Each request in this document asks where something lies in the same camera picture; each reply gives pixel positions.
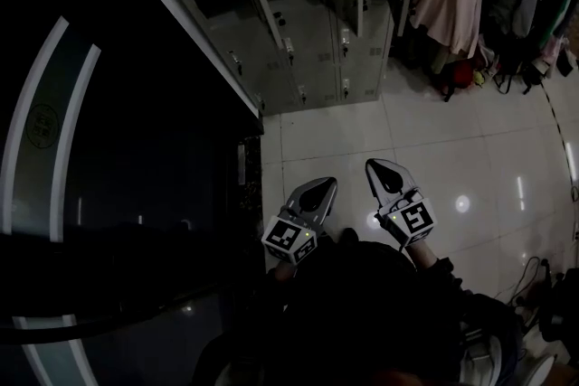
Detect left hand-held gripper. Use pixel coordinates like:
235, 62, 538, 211
261, 176, 339, 267

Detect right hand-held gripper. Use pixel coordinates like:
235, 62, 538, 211
365, 157, 439, 249

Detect grey metal locker cabinet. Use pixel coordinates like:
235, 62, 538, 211
129, 0, 421, 118

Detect person's right forearm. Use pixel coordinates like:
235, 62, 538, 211
406, 241, 458, 286

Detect person's left forearm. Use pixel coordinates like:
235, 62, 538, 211
266, 259, 302, 286

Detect person's dark jacket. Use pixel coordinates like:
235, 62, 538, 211
192, 228, 521, 386

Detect red bag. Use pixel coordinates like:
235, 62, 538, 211
440, 58, 477, 103

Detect black bag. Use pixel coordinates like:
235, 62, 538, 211
491, 48, 545, 97

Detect black equipment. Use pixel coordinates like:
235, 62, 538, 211
537, 266, 579, 345

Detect green hanging garment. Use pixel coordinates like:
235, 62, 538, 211
537, 0, 579, 52

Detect black floor cables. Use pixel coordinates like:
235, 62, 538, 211
495, 255, 552, 309

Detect frosted glass door black frame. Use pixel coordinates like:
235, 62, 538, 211
0, 0, 266, 386

